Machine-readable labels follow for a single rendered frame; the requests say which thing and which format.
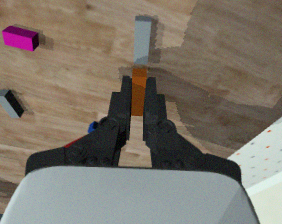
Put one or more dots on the orange rectangular bar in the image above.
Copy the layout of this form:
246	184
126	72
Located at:
139	77

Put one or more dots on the magenta rectangular block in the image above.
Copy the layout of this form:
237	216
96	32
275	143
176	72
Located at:
20	38

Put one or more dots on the small blue block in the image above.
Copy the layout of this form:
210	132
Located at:
92	126

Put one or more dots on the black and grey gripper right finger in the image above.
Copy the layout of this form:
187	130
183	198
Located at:
168	148

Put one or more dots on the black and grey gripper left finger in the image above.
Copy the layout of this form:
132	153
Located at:
103	145

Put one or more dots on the grey rod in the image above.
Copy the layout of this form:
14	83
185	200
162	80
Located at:
141	39
10	103

